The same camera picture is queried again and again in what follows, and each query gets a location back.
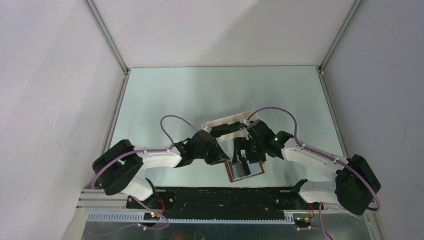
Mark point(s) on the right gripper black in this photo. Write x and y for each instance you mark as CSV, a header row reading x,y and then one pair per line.
x,y
252,158

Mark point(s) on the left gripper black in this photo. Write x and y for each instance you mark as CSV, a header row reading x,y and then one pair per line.
x,y
218,155

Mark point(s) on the brown leather card holder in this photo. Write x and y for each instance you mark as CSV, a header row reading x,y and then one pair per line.
x,y
243,170

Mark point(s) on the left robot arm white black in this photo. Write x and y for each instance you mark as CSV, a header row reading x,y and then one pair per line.
x,y
116,170

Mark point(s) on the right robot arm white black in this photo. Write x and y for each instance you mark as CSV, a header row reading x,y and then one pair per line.
x,y
351,183

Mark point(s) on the white plastic tray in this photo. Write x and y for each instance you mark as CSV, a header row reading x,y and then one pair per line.
x,y
228,127

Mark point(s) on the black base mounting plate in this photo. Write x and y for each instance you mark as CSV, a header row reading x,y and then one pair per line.
x,y
228,203

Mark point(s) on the white slotted cable duct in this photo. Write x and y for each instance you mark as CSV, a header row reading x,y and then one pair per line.
x,y
141,217

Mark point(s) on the right aluminium frame post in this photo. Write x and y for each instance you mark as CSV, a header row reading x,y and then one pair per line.
x,y
327,79

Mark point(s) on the aluminium frame post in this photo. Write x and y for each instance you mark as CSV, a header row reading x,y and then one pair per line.
x,y
118,79
327,79

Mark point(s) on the left aluminium frame post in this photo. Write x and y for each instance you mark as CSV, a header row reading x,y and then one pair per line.
x,y
118,79

